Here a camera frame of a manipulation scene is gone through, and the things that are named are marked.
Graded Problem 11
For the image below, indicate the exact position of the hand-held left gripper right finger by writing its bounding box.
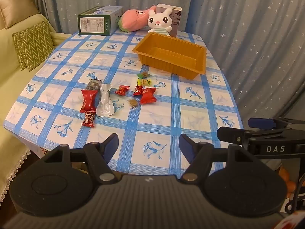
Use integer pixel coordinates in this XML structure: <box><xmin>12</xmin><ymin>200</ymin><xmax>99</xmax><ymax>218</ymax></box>
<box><xmin>179</xmin><ymin>134</ymin><xmax>254</xmax><ymax>184</ymax></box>

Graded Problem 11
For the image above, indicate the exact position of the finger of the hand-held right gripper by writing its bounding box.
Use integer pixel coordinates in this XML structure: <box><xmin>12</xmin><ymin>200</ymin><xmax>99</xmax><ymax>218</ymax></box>
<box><xmin>217</xmin><ymin>126</ymin><xmax>255</xmax><ymax>146</ymax></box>
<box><xmin>248</xmin><ymin>117</ymin><xmax>305</xmax><ymax>130</ymax></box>

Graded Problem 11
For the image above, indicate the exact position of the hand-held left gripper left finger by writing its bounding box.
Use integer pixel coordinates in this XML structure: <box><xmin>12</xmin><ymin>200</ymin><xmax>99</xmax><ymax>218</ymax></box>
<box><xmin>44</xmin><ymin>134</ymin><xmax>119</xmax><ymax>185</ymax></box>

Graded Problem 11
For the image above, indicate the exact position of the red patterned foil candy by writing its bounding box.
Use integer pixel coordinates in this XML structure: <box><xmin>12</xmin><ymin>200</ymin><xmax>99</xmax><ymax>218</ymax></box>
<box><xmin>81</xmin><ymin>111</ymin><xmax>96</xmax><ymax>127</ymax></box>

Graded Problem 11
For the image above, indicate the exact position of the white and green torn wrapper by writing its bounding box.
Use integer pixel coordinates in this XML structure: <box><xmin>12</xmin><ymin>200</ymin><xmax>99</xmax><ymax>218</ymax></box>
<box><xmin>96</xmin><ymin>83</ymin><xmax>115</xmax><ymax>117</ymax></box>

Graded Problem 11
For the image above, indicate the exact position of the long red snack bar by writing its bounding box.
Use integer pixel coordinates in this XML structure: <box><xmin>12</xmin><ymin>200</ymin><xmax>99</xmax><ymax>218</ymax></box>
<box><xmin>80</xmin><ymin>89</ymin><xmax>99</xmax><ymax>114</ymax></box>

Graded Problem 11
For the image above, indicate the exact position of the wide red snack packet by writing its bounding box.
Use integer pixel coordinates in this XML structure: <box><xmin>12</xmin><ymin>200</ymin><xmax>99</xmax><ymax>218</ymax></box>
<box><xmin>139</xmin><ymin>87</ymin><xmax>157</xmax><ymax>105</ymax></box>

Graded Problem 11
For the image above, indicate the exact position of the dark brown snack packet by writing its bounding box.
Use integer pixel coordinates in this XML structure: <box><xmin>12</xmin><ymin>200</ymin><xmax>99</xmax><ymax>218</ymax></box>
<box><xmin>86</xmin><ymin>79</ymin><xmax>102</xmax><ymax>91</ymax></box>

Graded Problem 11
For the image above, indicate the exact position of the yellow candy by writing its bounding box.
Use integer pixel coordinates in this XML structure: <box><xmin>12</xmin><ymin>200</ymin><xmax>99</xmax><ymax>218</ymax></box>
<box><xmin>136</xmin><ymin>77</ymin><xmax>153</xmax><ymax>86</ymax></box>

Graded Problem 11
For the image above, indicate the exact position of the orange plastic tray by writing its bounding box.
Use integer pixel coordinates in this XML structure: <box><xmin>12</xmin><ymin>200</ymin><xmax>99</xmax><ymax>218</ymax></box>
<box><xmin>132</xmin><ymin>32</ymin><xmax>207</xmax><ymax>80</ymax></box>

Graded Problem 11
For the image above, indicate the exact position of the blue checked tablecloth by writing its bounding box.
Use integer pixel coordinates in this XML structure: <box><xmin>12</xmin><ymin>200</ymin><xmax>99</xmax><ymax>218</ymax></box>
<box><xmin>3</xmin><ymin>30</ymin><xmax>244</xmax><ymax>179</ymax></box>

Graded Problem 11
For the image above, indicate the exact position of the orange round object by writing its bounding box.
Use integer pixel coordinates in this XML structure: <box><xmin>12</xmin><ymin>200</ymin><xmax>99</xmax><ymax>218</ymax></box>
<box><xmin>278</xmin><ymin>166</ymin><xmax>298</xmax><ymax>198</ymax></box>

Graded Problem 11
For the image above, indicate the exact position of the blue star curtain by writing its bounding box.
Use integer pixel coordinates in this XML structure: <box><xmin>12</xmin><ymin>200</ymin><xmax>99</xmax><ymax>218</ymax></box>
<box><xmin>31</xmin><ymin>0</ymin><xmax>305</xmax><ymax>129</ymax></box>

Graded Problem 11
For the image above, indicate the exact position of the green cardboard box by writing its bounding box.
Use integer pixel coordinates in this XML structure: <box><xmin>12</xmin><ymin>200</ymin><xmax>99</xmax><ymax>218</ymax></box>
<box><xmin>78</xmin><ymin>6</ymin><xmax>124</xmax><ymax>36</ymax></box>

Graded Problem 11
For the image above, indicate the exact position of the green covered sofa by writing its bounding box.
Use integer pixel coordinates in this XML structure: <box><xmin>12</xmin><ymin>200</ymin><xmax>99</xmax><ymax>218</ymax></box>
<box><xmin>0</xmin><ymin>12</ymin><xmax>72</xmax><ymax>196</ymax></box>

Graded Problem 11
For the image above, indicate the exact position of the white purple cardboard box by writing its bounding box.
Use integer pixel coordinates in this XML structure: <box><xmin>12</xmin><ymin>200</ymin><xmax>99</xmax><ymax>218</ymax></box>
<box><xmin>156</xmin><ymin>3</ymin><xmax>183</xmax><ymax>38</ymax></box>

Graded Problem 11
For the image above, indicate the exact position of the pink plush toy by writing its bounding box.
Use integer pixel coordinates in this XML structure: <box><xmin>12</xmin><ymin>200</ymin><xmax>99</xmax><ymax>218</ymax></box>
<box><xmin>118</xmin><ymin>5</ymin><xmax>156</xmax><ymax>32</ymax></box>

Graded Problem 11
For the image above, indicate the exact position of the green chevron pillow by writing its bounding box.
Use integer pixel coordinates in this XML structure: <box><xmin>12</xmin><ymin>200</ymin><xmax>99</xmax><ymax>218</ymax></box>
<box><xmin>12</xmin><ymin>20</ymin><xmax>55</xmax><ymax>72</ymax></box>

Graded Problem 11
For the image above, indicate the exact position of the white bunny plush toy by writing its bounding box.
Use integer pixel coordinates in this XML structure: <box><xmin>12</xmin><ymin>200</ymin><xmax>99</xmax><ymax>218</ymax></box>
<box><xmin>147</xmin><ymin>8</ymin><xmax>173</xmax><ymax>37</ymax></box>

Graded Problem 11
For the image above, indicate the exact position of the gold satin pillow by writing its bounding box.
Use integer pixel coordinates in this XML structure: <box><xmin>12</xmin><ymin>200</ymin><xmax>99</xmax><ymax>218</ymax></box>
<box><xmin>0</xmin><ymin>0</ymin><xmax>40</xmax><ymax>29</ymax></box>

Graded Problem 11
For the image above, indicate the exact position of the black cable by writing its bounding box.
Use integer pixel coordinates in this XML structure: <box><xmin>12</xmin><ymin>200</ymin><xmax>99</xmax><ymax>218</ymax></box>
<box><xmin>285</xmin><ymin>184</ymin><xmax>305</xmax><ymax>213</ymax></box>

